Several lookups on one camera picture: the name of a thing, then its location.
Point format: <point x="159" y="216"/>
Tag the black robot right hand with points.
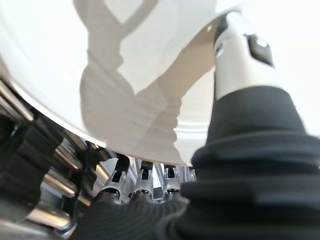
<point x="250" y="175"/>

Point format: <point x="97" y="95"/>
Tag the beige round ceramic plate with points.
<point x="62" y="62"/>

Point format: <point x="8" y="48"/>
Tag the black dish drying rack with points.
<point x="32" y="162"/>

